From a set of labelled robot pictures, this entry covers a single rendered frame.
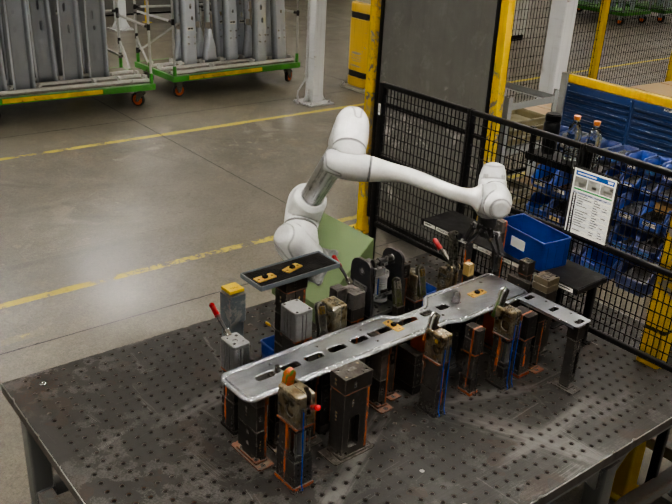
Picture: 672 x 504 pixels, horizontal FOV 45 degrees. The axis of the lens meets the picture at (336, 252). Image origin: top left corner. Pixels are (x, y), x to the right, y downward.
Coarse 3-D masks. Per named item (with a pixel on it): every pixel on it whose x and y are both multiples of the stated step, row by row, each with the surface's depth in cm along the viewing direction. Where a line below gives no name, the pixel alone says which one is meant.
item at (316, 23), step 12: (312, 0) 943; (324, 0) 944; (312, 12) 948; (324, 12) 950; (312, 24) 953; (324, 24) 957; (312, 36) 958; (324, 36) 963; (312, 48) 963; (324, 48) 969; (312, 60) 968; (312, 72) 973; (312, 84) 979; (312, 96) 985
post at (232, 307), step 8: (224, 296) 289; (232, 296) 288; (240, 296) 290; (224, 304) 291; (232, 304) 288; (240, 304) 291; (224, 312) 292; (232, 312) 290; (240, 312) 292; (224, 320) 293; (232, 320) 291; (240, 320) 294; (232, 328) 293; (240, 328) 296
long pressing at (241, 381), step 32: (448, 288) 333; (480, 288) 335; (512, 288) 336; (384, 320) 306; (416, 320) 308; (448, 320) 309; (288, 352) 282; (320, 352) 284; (352, 352) 284; (224, 384) 264; (256, 384) 264
